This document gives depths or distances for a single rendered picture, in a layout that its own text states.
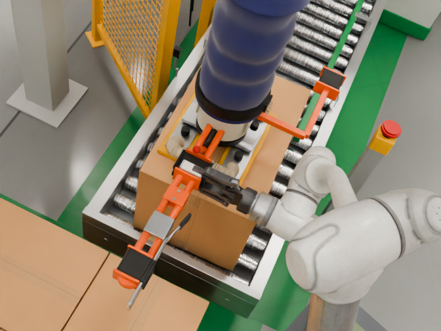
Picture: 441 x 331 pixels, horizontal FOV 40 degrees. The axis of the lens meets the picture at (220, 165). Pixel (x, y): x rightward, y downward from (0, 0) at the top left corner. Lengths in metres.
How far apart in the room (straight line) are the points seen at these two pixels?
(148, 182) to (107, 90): 1.42
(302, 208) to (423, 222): 0.60
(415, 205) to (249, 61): 0.63
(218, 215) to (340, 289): 0.83
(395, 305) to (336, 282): 1.91
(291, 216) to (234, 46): 0.50
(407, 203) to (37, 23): 1.94
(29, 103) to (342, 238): 2.36
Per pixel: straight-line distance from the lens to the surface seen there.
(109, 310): 2.12
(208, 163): 1.75
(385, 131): 2.10
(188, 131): 1.93
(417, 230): 1.17
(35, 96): 3.17
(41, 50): 2.85
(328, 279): 1.10
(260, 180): 1.93
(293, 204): 1.70
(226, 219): 1.90
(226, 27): 1.54
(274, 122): 1.90
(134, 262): 1.57
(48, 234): 2.24
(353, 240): 1.10
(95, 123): 3.15
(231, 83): 1.65
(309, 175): 1.69
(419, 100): 3.77
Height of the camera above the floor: 2.56
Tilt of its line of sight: 56 degrees down
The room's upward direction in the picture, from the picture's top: 18 degrees clockwise
